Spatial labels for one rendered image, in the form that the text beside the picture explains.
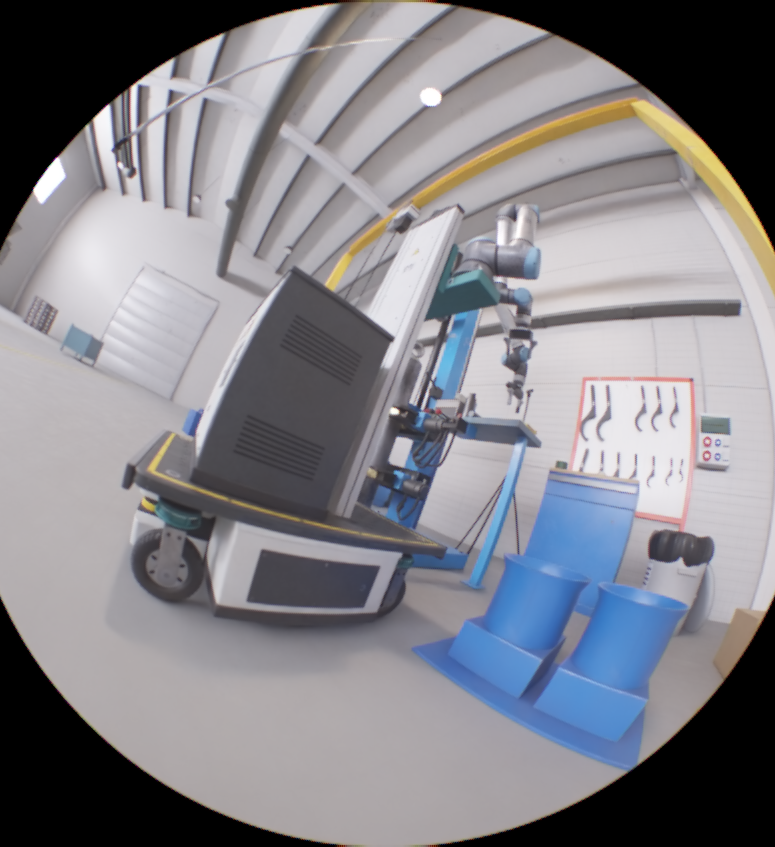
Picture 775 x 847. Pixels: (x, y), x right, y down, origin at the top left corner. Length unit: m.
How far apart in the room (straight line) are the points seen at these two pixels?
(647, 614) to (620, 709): 0.25
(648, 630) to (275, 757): 0.76
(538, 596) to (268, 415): 0.79
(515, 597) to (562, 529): 1.37
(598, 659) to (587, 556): 1.37
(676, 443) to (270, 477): 3.42
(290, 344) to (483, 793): 0.96
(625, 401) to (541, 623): 3.08
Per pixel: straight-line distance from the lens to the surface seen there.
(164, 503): 0.64
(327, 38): 5.80
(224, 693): 0.61
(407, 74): 7.36
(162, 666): 0.63
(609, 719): 0.88
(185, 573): 0.74
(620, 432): 3.50
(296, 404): 0.64
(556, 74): 6.80
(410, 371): 2.34
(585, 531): 2.13
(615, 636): 0.81
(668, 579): 2.17
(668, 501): 3.31
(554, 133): 3.64
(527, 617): 0.84
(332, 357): 0.68
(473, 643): 0.91
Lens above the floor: 0.48
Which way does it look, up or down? 11 degrees up
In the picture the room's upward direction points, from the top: 20 degrees clockwise
